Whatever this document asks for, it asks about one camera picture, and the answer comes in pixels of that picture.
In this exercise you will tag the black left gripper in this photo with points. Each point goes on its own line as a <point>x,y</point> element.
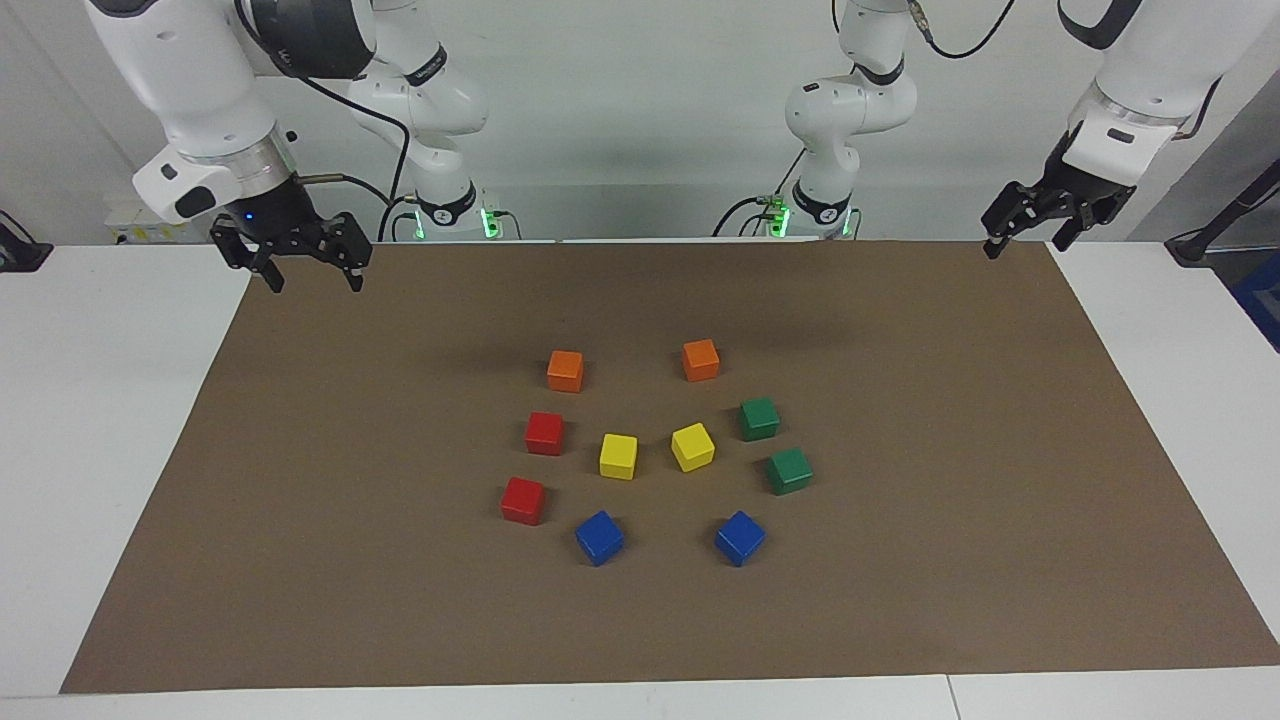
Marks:
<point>1085,188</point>

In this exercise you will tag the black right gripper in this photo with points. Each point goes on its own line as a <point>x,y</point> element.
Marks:
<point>280,215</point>

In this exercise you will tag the red cube block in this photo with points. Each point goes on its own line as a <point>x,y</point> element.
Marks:
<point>522,501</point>
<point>544,434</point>

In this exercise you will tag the green cube block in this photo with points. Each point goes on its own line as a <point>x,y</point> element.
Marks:
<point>790,471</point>
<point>759,419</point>

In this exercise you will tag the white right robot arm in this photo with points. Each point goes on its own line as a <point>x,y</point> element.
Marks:
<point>180,70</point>

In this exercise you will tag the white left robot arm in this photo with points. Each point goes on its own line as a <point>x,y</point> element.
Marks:
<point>850,110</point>

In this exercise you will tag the blue box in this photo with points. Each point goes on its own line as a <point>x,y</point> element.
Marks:
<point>1265,300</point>

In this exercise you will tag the orange cube block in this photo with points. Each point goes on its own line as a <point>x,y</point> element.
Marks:
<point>701,361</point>
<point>565,372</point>

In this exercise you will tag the brown table mat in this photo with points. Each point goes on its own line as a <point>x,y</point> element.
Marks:
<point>900,560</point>

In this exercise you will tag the yellow cube block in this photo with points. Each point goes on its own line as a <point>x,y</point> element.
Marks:
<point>618,457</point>
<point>693,447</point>

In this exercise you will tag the blue cube block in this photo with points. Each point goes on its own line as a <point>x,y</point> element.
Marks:
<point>599,538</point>
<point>740,538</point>

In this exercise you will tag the white wall power box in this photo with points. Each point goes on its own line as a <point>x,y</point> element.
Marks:
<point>125,225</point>

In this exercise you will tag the black clamp mount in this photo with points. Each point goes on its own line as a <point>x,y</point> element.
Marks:
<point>20,255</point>

